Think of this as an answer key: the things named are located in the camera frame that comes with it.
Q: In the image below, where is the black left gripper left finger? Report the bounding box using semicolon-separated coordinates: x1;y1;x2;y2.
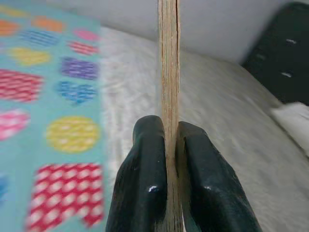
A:
105;115;169;232

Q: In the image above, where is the black tufted headboard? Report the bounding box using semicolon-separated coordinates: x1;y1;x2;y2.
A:
241;1;309;107

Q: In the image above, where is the yellow-edged children's board book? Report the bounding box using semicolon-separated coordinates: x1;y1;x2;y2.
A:
156;0;184;232

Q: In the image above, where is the teal blanket with coloured hearts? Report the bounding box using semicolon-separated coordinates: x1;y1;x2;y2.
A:
0;3;108;232

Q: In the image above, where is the grey quilted mattress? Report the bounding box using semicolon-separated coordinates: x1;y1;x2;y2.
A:
98;25;309;232

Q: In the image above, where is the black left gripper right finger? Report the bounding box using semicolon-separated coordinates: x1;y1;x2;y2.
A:
175;121;263;232

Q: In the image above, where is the white pillow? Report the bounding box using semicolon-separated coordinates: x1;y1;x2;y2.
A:
269;102;309;160

